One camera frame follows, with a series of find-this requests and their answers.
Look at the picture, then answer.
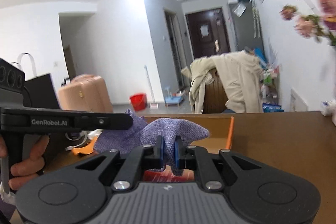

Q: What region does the purple knitted pouch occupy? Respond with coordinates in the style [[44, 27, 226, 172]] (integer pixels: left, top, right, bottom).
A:
[[94, 109, 210, 176]]

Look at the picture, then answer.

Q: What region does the red orange cardboard box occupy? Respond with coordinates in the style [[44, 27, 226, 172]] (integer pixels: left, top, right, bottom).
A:
[[136, 114, 234, 182]]

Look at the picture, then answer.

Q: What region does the person left hand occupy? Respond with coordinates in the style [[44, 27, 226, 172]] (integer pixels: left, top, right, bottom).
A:
[[0, 134, 51, 191]]

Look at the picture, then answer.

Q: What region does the black paper shopping bag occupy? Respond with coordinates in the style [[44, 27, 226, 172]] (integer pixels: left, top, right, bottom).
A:
[[12, 52, 60, 109]]

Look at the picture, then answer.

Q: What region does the red plastic bucket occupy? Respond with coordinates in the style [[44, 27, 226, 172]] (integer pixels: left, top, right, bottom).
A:
[[129, 93, 147, 111]]

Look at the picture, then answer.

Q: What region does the orange cloth band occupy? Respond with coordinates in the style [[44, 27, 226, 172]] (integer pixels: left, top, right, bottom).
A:
[[72, 137, 97, 156]]

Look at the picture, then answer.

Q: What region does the small blue stool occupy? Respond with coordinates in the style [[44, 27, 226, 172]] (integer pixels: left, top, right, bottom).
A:
[[165, 86, 185, 107]]

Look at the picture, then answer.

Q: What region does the wooden chair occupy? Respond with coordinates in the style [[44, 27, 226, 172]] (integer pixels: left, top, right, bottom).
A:
[[203, 68, 235, 114]]

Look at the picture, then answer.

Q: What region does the pink hard-shell suitcase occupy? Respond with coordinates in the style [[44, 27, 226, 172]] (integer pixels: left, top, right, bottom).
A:
[[58, 75, 113, 113]]

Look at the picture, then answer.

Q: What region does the beige coat on chair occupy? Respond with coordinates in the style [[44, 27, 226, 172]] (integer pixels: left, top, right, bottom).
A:
[[181, 51, 263, 114]]

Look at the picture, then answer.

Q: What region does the dark brown entrance door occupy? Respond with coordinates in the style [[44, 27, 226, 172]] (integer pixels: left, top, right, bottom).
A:
[[186, 8, 231, 59]]

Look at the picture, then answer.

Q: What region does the grey refrigerator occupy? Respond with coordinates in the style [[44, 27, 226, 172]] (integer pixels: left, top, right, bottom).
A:
[[228, 0, 264, 53]]

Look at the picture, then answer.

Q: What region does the small white jar by vase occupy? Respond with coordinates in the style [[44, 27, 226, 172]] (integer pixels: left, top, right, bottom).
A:
[[321, 100, 336, 117]]

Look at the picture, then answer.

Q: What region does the white cable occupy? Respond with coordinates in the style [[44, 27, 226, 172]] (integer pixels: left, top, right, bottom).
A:
[[64, 130, 96, 151]]

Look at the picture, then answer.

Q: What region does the white board leaning on wall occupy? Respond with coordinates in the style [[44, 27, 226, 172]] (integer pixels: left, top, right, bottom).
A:
[[289, 88, 308, 112]]

